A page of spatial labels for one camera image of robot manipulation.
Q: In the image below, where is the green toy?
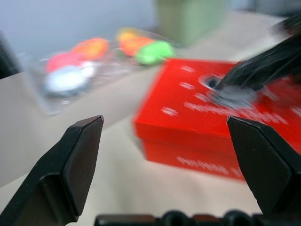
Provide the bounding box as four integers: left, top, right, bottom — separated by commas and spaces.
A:
135, 40, 176, 66

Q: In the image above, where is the clear plastic toy bag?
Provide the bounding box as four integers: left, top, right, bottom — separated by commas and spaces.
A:
25, 26, 181, 116

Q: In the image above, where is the pink toy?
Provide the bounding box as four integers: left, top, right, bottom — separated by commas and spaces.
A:
46, 52, 83, 73

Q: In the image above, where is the white grey round toy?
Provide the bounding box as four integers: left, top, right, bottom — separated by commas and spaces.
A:
43, 61, 95, 96

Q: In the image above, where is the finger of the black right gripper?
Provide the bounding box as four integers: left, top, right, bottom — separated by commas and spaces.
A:
214, 34, 301, 92

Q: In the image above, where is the grey ribbed wall pillar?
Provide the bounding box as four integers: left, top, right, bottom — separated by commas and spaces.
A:
0, 31, 21, 80

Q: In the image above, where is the large orange toy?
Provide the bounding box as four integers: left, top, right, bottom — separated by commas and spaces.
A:
72, 37, 110, 59

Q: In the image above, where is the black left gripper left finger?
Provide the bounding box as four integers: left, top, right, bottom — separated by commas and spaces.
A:
0, 115, 105, 226

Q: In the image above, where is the green plastic bin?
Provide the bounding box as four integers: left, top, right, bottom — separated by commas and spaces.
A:
154, 0, 225, 47

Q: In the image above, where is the yellow toy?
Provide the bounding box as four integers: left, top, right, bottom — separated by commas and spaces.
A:
117, 27, 137, 41

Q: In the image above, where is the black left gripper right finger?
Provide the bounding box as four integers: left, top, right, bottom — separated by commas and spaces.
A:
226, 115, 301, 215

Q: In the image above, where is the orange shoe box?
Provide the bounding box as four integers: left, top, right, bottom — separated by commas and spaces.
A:
132, 58, 301, 182

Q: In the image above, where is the cream smooth table cloth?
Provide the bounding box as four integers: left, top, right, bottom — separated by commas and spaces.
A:
0, 113, 266, 226

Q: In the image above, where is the small orange toy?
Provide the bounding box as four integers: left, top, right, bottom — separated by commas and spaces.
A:
119, 36, 155, 57

